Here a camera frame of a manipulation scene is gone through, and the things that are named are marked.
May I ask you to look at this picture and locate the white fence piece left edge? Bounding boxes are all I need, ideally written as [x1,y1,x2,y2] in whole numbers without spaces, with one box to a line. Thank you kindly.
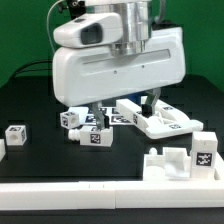
[0,139,6,162]

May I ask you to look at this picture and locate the black cables at base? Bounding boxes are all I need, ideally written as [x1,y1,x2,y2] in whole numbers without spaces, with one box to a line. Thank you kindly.
[9,58,54,80]

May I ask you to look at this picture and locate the white fence bar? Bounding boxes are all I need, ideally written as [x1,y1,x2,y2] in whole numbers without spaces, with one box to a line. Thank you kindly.
[0,180,224,211]
[214,155,224,181]

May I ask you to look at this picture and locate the white chair seat block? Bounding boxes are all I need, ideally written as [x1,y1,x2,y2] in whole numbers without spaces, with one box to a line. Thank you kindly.
[143,147,191,181]

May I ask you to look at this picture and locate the white front fence bar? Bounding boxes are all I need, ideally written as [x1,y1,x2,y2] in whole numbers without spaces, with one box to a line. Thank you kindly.
[0,180,224,211]

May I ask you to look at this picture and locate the white chair back frame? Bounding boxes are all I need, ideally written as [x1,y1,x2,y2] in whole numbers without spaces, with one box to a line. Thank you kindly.
[116,99,203,139]

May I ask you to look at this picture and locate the white right fence bar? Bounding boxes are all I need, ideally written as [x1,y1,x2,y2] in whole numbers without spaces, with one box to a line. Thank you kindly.
[214,155,224,181]

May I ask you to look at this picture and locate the white cable behind robot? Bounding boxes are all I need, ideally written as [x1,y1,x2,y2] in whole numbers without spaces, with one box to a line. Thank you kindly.
[46,0,64,54]

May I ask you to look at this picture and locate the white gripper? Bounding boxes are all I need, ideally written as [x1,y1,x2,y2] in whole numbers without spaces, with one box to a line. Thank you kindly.
[53,13,185,130]

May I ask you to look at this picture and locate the flat white tagged plate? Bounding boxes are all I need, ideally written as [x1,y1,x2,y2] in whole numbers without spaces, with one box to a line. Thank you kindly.
[69,107,130,126]

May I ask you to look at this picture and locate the small white cube block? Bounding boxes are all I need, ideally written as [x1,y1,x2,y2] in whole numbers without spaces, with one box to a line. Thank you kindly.
[5,125,27,146]

